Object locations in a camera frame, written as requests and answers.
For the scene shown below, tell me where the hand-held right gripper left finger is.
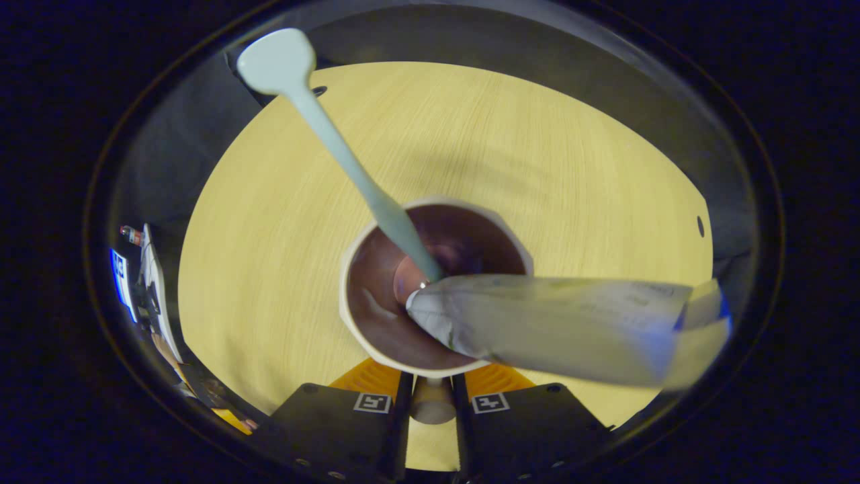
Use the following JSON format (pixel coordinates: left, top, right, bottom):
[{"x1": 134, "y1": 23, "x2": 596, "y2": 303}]
[{"x1": 267, "y1": 358, "x2": 415, "y2": 482}]

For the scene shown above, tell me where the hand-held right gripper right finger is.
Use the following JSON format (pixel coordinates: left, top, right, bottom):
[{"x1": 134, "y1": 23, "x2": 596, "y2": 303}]
[{"x1": 451, "y1": 363, "x2": 613, "y2": 482}]

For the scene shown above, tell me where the white toothpaste tube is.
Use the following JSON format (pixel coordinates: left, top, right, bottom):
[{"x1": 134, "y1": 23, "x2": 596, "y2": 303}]
[{"x1": 406, "y1": 272, "x2": 734, "y2": 392}]

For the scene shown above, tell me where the beige cup with brown inside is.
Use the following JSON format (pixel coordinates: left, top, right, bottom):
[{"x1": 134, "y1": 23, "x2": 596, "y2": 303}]
[{"x1": 338, "y1": 196, "x2": 535, "y2": 426}]

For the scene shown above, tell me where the light blue toothbrush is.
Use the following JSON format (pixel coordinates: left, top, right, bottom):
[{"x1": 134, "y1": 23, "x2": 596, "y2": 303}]
[{"x1": 236, "y1": 28, "x2": 445, "y2": 284}]

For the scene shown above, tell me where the wooden desktop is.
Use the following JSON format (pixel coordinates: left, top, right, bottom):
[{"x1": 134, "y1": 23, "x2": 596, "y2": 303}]
[{"x1": 177, "y1": 61, "x2": 714, "y2": 472}]

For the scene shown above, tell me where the white side table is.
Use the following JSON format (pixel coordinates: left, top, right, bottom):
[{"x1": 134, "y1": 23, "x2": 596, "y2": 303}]
[{"x1": 138, "y1": 225, "x2": 183, "y2": 364}]

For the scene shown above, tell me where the bright screen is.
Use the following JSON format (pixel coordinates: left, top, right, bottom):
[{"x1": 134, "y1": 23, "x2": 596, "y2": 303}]
[{"x1": 109, "y1": 248, "x2": 139, "y2": 324}]

